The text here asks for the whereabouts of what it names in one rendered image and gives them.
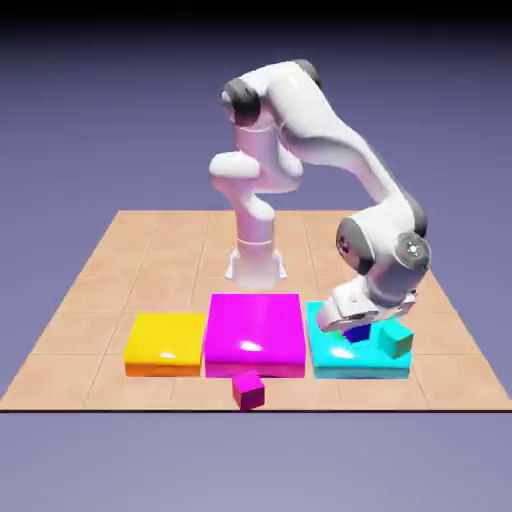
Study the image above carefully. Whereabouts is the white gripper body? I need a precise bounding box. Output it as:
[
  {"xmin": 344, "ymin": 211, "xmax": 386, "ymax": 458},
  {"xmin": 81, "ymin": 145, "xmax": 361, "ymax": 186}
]
[{"xmin": 315, "ymin": 274, "xmax": 386, "ymax": 333}]

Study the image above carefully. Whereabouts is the small blue cube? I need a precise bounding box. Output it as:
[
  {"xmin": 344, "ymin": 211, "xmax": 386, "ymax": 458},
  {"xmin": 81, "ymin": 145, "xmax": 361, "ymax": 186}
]
[{"xmin": 343, "ymin": 324, "xmax": 372, "ymax": 345}]

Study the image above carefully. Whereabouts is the small teal cube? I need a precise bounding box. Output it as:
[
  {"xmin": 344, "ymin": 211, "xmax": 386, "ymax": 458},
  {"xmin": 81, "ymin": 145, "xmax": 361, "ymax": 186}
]
[{"xmin": 377, "ymin": 320, "xmax": 415, "ymax": 360}]

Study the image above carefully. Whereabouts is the small magenta cube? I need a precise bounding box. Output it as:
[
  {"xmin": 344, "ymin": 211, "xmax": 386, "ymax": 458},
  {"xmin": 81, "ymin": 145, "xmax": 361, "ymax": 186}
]
[{"xmin": 232, "ymin": 369, "xmax": 266, "ymax": 412}]

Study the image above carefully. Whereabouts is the large cyan box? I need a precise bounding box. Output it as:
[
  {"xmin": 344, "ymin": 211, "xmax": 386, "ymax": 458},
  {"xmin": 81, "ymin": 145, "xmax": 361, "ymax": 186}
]
[{"xmin": 306, "ymin": 300, "xmax": 413, "ymax": 380}]

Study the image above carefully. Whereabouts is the large magenta box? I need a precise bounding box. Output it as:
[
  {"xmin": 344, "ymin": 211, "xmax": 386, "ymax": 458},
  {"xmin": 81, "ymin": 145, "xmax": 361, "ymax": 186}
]
[{"xmin": 203, "ymin": 292, "xmax": 307, "ymax": 380}]

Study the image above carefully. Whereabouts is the large yellow box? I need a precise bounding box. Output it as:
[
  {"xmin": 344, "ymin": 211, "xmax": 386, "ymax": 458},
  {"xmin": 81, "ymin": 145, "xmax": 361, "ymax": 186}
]
[{"xmin": 123, "ymin": 312, "xmax": 207, "ymax": 378}]

